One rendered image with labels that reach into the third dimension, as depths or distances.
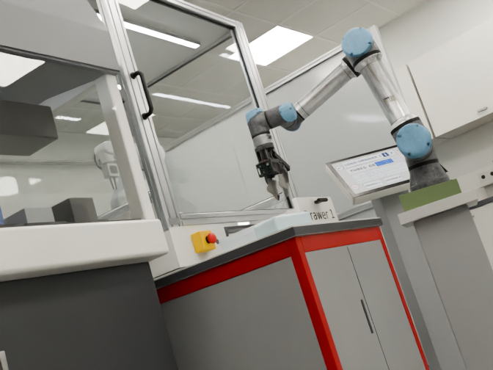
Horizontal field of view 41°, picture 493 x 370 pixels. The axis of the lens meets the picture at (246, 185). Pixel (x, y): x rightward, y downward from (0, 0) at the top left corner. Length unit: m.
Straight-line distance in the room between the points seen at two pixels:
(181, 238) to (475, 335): 1.07
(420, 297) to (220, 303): 1.59
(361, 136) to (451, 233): 1.88
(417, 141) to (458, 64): 3.40
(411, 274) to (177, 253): 1.39
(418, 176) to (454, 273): 0.37
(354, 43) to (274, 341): 1.18
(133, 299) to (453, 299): 1.17
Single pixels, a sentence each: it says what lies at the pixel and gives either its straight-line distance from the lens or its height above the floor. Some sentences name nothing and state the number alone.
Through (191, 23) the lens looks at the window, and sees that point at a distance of 3.04.
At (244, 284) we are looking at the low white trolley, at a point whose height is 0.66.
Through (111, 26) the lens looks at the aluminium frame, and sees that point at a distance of 2.54.
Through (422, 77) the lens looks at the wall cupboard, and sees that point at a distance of 5.83.
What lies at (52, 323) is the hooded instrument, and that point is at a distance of 1.60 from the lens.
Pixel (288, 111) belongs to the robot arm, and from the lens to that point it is 2.50.
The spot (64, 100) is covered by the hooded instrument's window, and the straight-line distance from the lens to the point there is 1.80.
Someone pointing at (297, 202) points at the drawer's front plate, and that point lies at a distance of 2.36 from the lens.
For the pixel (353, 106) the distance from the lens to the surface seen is 4.24.
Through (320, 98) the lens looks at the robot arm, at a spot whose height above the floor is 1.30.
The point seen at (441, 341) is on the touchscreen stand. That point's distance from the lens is 3.32.
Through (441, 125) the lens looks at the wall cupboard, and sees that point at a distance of 5.73.
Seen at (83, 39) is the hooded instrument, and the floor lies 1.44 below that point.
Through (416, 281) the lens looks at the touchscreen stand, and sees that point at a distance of 3.29.
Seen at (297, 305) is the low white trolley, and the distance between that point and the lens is 1.75.
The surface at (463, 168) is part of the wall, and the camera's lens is 6.04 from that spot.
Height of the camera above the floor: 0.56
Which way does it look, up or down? 11 degrees up
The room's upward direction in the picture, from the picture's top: 17 degrees counter-clockwise
